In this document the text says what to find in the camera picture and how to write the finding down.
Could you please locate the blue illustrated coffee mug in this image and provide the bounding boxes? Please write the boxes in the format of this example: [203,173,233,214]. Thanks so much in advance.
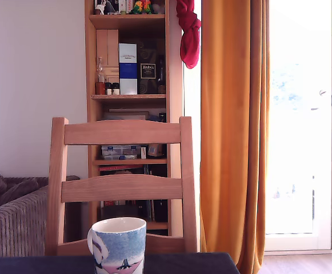
[87,217,147,274]

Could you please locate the wooden ladder-back chair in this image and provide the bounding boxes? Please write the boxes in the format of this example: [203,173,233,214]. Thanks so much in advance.
[45,116,199,256]

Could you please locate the clear plastic storage boxes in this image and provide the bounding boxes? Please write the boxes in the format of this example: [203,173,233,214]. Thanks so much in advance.
[101,144,142,160]

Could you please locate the red book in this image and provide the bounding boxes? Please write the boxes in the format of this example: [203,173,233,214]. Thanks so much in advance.
[98,164,144,172]

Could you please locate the dark glass bottle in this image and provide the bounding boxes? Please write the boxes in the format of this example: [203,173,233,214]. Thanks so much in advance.
[157,55,167,95]

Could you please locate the black whisky carton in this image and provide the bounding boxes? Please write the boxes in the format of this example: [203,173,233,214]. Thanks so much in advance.
[137,42,158,95]

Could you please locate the orange curtain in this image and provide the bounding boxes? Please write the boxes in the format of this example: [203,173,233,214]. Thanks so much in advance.
[199,0,271,274]

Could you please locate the white and blue carton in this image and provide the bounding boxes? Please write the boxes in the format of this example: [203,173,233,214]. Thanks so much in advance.
[118,42,138,95]

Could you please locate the clear glass bottle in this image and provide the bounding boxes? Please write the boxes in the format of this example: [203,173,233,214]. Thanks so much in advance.
[97,57,105,83]

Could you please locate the red knotted cloth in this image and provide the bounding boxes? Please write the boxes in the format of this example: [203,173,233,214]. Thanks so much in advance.
[175,0,202,70]

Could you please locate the tall wooden bookshelf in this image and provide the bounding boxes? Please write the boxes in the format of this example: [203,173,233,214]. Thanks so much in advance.
[84,0,171,237]

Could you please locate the orange parrot figure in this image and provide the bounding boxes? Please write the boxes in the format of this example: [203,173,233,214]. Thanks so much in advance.
[142,0,155,15]

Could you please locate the green parrot figure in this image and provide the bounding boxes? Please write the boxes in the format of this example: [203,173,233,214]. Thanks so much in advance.
[129,0,144,15]

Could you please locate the black tablecloth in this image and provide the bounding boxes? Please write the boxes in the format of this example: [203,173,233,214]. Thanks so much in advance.
[0,252,241,274]

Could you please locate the grey corduroy sofa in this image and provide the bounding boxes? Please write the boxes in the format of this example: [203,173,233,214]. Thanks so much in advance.
[0,175,81,259]

